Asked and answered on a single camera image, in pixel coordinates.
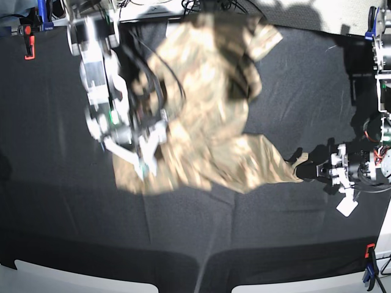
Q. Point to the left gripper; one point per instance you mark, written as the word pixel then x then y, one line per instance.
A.
pixel 342 169

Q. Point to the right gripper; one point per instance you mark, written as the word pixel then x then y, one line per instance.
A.
pixel 138 145

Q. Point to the camouflage t-shirt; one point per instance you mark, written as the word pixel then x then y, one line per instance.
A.
pixel 207 70

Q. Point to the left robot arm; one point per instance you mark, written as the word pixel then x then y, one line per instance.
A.
pixel 376 128

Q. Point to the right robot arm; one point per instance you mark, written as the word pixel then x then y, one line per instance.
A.
pixel 93 34

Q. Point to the blue clamp bottom right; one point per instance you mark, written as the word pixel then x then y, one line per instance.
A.
pixel 371 268

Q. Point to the red black clamp left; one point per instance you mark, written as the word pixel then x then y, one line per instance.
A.
pixel 27 31

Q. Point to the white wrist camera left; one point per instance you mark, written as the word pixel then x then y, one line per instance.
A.
pixel 346 206

